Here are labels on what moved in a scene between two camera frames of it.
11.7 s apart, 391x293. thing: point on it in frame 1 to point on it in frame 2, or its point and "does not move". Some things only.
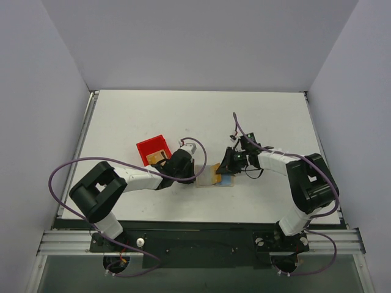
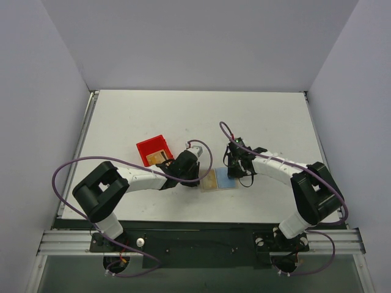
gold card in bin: (155, 157) does not move
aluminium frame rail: (67, 243) does not move
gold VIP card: (215, 178) to (209, 181)
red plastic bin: (151, 146) does not move
